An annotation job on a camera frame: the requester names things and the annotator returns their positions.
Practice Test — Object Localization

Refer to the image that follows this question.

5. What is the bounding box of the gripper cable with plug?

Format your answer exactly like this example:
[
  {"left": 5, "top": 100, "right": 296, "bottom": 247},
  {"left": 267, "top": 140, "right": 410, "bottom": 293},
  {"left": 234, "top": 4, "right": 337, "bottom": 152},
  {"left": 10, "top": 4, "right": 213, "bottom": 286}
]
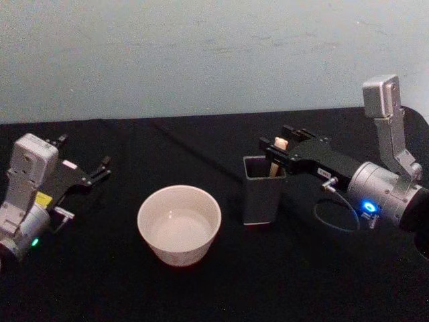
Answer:
[
  {"left": 50, "top": 206, "right": 75, "bottom": 234},
  {"left": 314, "top": 176, "right": 362, "bottom": 233}
]

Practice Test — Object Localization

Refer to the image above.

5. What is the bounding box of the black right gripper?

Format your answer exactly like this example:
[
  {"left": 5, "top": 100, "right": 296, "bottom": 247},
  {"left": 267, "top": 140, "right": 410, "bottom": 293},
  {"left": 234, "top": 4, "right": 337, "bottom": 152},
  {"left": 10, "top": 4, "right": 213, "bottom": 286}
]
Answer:
[{"left": 258, "top": 125, "right": 362, "bottom": 195}]

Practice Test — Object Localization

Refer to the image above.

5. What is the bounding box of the dark grey square holder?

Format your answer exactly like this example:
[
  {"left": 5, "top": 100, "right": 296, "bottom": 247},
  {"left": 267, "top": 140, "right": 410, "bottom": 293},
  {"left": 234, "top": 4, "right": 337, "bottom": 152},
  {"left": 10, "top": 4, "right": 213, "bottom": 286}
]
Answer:
[{"left": 243, "top": 156, "right": 288, "bottom": 231}]

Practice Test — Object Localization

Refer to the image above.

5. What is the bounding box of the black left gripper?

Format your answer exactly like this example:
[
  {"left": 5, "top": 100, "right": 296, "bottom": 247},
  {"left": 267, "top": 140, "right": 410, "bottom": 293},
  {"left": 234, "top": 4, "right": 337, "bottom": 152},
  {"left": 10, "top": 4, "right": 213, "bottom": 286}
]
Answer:
[{"left": 35, "top": 133, "right": 112, "bottom": 215}]

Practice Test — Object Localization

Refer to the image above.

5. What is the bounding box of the left gripper cable with plug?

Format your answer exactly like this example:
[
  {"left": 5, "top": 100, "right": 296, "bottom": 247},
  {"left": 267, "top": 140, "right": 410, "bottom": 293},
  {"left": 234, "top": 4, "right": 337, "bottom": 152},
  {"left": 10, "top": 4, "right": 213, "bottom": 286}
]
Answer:
[{"left": 50, "top": 206, "right": 75, "bottom": 234}]

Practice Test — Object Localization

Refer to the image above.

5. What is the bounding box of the right gripper cable with plug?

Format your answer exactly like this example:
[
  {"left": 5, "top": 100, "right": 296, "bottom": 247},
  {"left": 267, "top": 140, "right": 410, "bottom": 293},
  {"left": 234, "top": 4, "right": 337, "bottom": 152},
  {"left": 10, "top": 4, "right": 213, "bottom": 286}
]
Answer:
[{"left": 314, "top": 176, "right": 362, "bottom": 233}]

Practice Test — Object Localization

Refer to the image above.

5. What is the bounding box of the black table cloth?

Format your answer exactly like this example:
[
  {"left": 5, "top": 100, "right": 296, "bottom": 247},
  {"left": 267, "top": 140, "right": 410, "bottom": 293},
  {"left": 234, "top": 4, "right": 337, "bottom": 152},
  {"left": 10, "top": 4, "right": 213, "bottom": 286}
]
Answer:
[{"left": 0, "top": 106, "right": 429, "bottom": 322}]

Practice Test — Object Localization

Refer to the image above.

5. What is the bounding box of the white ceramic bowl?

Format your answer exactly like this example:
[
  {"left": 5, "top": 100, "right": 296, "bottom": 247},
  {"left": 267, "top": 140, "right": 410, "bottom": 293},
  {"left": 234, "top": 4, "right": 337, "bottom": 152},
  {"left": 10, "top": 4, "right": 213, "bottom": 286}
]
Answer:
[{"left": 136, "top": 184, "right": 223, "bottom": 268}]

